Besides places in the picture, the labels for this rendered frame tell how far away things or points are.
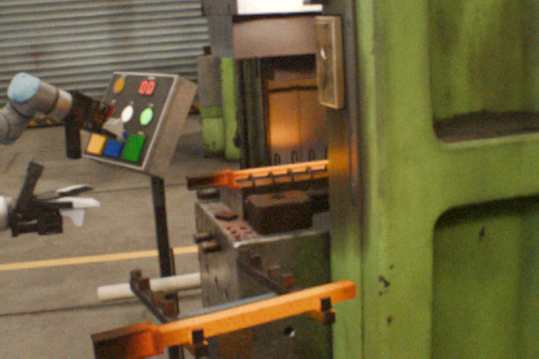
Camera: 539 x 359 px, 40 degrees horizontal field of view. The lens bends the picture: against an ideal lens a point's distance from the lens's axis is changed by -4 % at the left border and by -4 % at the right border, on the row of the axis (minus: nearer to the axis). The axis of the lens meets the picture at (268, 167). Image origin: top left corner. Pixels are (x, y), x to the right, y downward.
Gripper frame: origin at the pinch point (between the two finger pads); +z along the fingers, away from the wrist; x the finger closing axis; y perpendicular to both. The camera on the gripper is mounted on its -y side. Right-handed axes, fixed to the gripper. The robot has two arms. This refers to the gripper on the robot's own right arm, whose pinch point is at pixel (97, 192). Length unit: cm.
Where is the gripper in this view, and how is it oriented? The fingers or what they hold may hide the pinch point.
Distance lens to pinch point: 169.5
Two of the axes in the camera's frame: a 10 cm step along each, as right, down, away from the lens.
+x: 3.1, 1.9, -9.3
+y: 0.5, 9.7, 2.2
